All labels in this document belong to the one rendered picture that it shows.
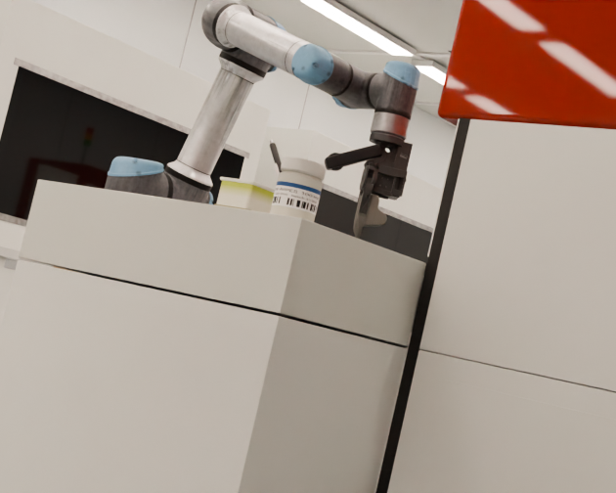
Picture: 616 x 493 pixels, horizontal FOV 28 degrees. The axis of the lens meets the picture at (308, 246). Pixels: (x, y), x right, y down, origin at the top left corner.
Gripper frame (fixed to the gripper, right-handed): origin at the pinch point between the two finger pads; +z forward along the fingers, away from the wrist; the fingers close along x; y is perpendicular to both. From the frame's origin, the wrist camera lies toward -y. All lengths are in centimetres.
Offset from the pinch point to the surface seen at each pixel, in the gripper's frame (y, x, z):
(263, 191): -20.3, -35.5, 0.5
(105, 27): -121, 449, -125
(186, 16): -81, 492, -153
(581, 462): 35, -62, 32
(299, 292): -12, -61, 17
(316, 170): -14, -57, -2
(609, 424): 37, -64, 26
